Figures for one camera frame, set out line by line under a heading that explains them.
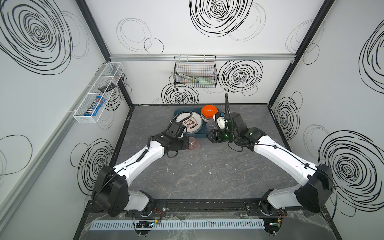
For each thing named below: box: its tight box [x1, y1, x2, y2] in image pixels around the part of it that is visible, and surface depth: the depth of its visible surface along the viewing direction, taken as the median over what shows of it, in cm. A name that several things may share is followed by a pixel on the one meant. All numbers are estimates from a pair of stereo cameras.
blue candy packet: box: [84, 96, 106, 116], surface depth 72 cm
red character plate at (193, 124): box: [176, 112, 203, 135], surface depth 107 cm
